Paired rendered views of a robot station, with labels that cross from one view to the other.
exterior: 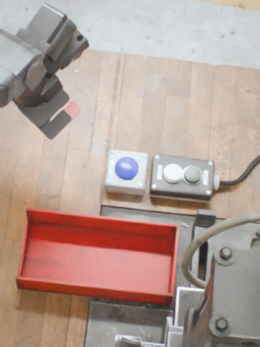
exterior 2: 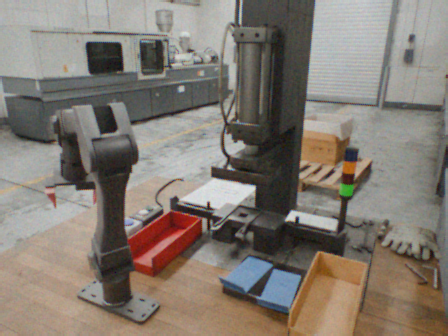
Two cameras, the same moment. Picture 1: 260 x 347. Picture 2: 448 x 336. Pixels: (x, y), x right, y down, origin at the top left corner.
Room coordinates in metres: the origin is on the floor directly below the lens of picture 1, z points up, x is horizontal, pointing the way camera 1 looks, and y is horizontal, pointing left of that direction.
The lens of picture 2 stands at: (-0.14, 0.75, 1.47)
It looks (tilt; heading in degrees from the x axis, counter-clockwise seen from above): 20 degrees down; 298
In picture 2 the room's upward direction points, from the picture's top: 1 degrees clockwise
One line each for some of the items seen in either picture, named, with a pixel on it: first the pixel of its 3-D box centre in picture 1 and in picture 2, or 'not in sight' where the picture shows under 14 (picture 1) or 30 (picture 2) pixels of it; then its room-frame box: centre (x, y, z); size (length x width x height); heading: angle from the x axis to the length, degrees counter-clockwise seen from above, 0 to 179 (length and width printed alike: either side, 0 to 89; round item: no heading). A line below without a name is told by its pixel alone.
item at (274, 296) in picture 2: not in sight; (280, 286); (0.07, 0.07, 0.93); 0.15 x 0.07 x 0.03; 96
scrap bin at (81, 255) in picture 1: (98, 257); (163, 239); (0.44, 0.03, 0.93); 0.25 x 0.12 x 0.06; 92
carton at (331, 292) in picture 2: not in sight; (332, 299); (-0.05, 0.05, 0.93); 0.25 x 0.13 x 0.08; 92
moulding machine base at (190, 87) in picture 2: not in sight; (147, 92); (5.00, -5.33, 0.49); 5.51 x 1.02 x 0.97; 88
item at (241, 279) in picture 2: not in sight; (246, 270); (0.17, 0.06, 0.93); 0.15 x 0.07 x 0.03; 83
